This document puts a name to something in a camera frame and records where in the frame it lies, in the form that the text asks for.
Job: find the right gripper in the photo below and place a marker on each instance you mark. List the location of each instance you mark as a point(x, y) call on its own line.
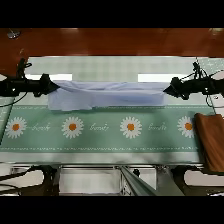
point(176, 88)

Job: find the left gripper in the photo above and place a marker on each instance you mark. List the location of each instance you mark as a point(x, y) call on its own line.
point(47, 86)

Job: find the light blue shirt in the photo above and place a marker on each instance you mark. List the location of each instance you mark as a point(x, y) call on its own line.
point(106, 96)

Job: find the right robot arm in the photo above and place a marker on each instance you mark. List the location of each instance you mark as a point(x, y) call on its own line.
point(204, 86)

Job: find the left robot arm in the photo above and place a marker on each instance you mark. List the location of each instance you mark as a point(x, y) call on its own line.
point(19, 86)

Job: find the orange-brown garment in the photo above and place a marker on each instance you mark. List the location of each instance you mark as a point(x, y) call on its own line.
point(213, 140)

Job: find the silver frame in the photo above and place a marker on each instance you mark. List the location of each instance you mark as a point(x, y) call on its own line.
point(140, 186)

